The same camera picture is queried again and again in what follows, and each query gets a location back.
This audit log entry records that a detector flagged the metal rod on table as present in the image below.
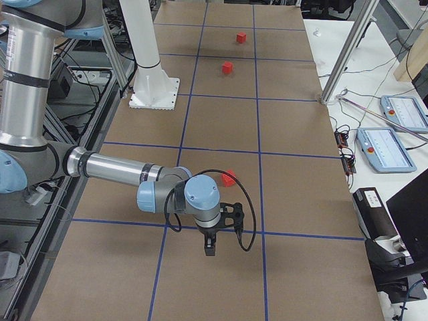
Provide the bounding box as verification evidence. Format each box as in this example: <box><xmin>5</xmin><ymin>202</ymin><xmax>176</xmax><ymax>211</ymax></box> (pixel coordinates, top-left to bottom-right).
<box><xmin>337</xmin><ymin>95</ymin><xmax>427</xmax><ymax>140</ymax></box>

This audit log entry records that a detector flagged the small circuit board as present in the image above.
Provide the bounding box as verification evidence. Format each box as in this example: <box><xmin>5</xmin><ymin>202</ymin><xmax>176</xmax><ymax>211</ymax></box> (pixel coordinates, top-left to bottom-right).
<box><xmin>334</xmin><ymin>131</ymin><xmax>348</xmax><ymax>148</ymax></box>

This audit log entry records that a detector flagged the wooden board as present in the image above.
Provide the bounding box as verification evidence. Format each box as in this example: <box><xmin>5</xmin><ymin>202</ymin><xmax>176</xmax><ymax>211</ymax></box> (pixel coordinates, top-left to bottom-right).
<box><xmin>394</xmin><ymin>20</ymin><xmax>427</xmax><ymax>82</ymax></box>

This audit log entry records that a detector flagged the near teach pendant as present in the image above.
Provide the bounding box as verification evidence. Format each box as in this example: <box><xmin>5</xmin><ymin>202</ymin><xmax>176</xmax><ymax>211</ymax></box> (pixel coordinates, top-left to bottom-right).
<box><xmin>356</xmin><ymin>128</ymin><xmax>417</xmax><ymax>173</ymax></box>

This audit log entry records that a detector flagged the black box with label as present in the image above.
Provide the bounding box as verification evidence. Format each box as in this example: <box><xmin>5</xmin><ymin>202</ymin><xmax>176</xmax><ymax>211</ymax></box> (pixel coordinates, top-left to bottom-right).
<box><xmin>352</xmin><ymin>187</ymin><xmax>398</xmax><ymax>241</ymax></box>

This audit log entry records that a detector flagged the black camera cable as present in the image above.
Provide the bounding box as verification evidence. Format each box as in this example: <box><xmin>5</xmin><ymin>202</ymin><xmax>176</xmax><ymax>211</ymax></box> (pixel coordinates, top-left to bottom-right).
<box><xmin>168</xmin><ymin>170</ymin><xmax>257</xmax><ymax>252</ymax></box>

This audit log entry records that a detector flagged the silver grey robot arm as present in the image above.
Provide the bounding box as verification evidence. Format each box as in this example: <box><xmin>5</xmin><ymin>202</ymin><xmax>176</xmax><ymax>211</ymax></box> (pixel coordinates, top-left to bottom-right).
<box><xmin>1</xmin><ymin>1</ymin><xmax>225</xmax><ymax>256</ymax></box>

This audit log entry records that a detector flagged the black power adapter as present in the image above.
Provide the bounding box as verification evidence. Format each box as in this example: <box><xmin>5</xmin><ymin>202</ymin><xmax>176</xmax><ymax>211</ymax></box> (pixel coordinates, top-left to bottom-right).
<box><xmin>47</xmin><ymin>64</ymin><xmax>73</xmax><ymax>99</ymax></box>

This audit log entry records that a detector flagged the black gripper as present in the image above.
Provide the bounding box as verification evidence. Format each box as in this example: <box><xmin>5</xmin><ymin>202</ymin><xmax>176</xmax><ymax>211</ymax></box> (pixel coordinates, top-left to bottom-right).
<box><xmin>198</xmin><ymin>223</ymin><xmax>223</xmax><ymax>256</ymax></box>

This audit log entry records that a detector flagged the aluminium frame strut left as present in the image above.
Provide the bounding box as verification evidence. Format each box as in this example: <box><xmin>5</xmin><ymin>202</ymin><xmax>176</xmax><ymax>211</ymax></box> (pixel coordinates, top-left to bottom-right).
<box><xmin>102</xmin><ymin>12</ymin><xmax>128</xmax><ymax>98</ymax></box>

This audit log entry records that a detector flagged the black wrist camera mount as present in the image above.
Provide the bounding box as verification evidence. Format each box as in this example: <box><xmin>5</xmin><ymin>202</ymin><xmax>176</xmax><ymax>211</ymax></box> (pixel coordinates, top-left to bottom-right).
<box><xmin>217</xmin><ymin>203</ymin><xmax>245</xmax><ymax>235</ymax></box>

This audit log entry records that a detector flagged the black monitor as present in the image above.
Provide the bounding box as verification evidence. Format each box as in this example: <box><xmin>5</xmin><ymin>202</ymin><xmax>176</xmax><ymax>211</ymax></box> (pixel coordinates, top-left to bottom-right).
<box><xmin>387</xmin><ymin>170</ymin><xmax>427</xmax><ymax>261</ymax></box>

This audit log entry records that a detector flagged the teach pendant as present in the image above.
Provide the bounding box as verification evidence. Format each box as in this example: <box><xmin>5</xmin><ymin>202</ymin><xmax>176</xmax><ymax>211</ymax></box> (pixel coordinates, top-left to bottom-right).
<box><xmin>381</xmin><ymin>96</ymin><xmax>427</xmax><ymax>134</ymax></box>
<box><xmin>356</xmin><ymin>128</ymin><xmax>417</xmax><ymax>173</ymax></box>

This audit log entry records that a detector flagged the aluminium frame post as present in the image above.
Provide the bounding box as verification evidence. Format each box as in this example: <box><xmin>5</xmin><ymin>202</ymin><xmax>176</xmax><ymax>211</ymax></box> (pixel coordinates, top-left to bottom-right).
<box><xmin>320</xmin><ymin>0</ymin><xmax>379</xmax><ymax>105</ymax></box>

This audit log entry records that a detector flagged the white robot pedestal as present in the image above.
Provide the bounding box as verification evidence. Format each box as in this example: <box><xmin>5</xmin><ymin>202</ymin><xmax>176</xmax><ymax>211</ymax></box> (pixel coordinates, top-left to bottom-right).
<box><xmin>120</xmin><ymin>0</ymin><xmax>180</xmax><ymax>110</ymax></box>

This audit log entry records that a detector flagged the red block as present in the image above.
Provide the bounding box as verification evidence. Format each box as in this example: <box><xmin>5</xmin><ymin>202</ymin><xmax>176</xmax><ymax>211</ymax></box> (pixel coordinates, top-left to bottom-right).
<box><xmin>221</xmin><ymin>61</ymin><xmax>233</xmax><ymax>75</ymax></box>
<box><xmin>221</xmin><ymin>169</ymin><xmax>236</xmax><ymax>187</ymax></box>
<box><xmin>235</xmin><ymin>32</ymin><xmax>247</xmax><ymax>43</ymax></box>

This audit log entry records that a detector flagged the far teach pendant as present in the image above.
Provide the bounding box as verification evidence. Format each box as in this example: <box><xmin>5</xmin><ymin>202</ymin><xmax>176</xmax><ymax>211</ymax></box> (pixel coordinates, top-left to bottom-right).
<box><xmin>381</xmin><ymin>96</ymin><xmax>427</xmax><ymax>134</ymax></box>

